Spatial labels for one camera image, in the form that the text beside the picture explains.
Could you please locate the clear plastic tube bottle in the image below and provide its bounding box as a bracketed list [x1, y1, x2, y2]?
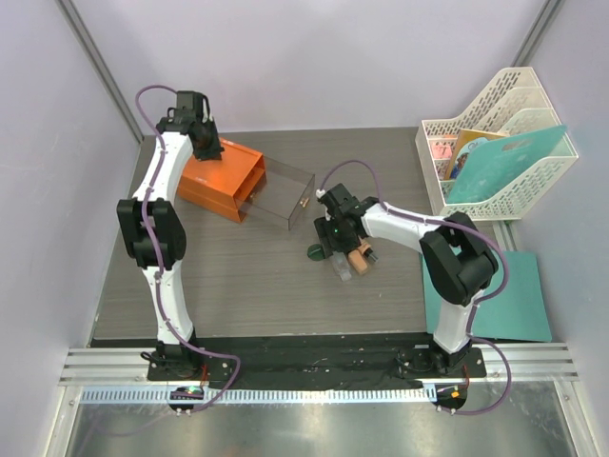
[330, 252, 352, 282]

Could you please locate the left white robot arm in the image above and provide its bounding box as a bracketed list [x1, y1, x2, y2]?
[116, 90, 224, 380]

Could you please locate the peach bottle black cap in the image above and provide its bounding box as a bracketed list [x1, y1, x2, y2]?
[359, 241, 379, 264]

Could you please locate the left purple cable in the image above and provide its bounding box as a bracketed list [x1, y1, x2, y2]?
[133, 84, 242, 413]

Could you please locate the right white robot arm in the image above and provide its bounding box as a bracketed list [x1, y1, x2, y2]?
[314, 184, 499, 376]

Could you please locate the orange drawer organizer box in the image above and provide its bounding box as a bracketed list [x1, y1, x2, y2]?
[177, 138, 265, 224]

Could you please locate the pink booklet in holder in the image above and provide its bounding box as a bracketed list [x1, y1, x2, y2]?
[429, 137, 457, 180]

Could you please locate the teal clipboard on table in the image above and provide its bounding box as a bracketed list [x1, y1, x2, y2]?
[422, 251, 552, 349]

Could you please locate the peach foundation bottle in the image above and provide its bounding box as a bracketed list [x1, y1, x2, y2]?
[347, 249, 370, 275]

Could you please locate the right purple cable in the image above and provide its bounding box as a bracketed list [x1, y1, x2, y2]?
[317, 159, 513, 415]

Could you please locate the green puff with strap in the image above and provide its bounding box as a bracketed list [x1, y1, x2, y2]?
[306, 244, 325, 262]

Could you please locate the clear drawer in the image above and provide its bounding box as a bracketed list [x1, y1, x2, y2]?
[246, 157, 315, 230]
[236, 190, 265, 221]

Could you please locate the white slotted cable duct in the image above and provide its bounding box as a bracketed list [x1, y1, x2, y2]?
[80, 385, 437, 406]

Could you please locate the teal plastic folder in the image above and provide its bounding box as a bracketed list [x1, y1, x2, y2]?
[445, 125, 567, 204]

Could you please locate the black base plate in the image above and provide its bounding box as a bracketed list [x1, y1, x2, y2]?
[146, 332, 487, 382]

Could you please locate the aluminium rail frame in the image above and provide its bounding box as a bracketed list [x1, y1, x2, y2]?
[60, 334, 578, 390]

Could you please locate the white mesh file holder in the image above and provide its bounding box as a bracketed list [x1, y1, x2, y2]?
[416, 67, 579, 221]

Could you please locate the yellow book in holder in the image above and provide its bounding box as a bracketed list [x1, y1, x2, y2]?
[444, 129, 505, 180]

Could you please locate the purple cable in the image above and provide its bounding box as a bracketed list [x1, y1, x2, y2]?
[317, 159, 513, 415]
[133, 84, 242, 413]

